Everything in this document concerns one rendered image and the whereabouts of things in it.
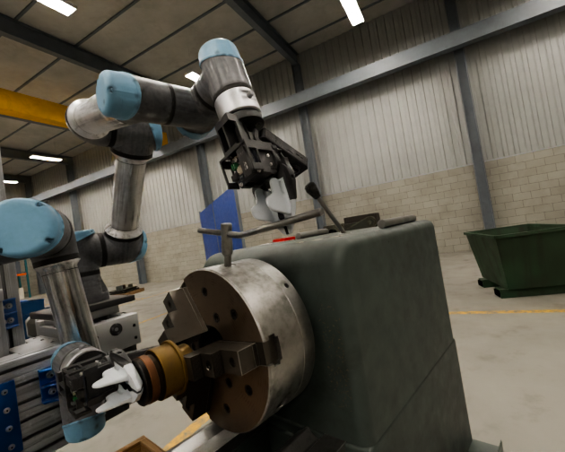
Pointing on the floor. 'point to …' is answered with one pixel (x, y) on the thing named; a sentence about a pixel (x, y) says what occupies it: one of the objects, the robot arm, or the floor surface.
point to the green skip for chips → (527, 258)
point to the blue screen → (210, 216)
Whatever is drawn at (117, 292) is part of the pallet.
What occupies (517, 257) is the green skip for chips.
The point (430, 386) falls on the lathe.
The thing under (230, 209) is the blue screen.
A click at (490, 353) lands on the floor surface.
